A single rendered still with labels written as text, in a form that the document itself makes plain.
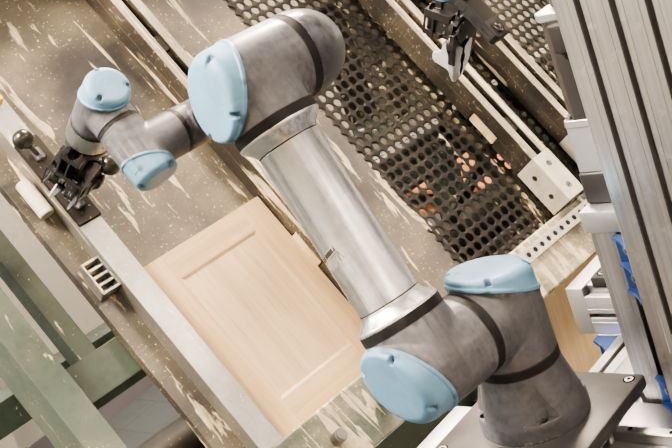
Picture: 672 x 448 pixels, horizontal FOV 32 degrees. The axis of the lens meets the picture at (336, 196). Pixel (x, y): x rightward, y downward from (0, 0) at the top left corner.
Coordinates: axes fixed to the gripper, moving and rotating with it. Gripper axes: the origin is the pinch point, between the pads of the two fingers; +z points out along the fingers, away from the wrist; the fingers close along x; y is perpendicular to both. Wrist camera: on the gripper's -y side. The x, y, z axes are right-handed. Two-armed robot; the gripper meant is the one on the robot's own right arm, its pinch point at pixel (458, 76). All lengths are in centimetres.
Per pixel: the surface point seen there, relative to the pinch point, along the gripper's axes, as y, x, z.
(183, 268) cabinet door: 23, 57, 26
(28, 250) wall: 200, -41, 165
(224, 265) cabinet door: 19, 50, 27
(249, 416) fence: -3, 69, 39
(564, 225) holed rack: -20.5, -18.4, 37.6
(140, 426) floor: 144, -40, 223
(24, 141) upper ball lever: 45, 72, -1
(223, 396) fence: 2, 70, 36
